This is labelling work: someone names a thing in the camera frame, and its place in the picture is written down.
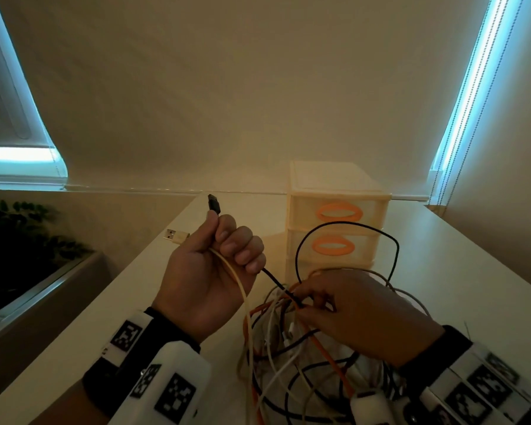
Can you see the person's left hand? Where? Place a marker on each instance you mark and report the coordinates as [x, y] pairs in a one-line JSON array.
[[199, 283]]

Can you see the person's right hand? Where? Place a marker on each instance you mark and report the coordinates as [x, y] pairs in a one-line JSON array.
[[371, 323]]

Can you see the person's left forearm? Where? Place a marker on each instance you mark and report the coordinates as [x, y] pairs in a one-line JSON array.
[[66, 411]]

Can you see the bright window corner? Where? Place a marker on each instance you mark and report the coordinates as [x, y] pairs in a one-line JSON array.
[[13, 154]]

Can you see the bright narrow window strip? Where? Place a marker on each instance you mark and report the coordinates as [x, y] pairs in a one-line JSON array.
[[476, 61]]

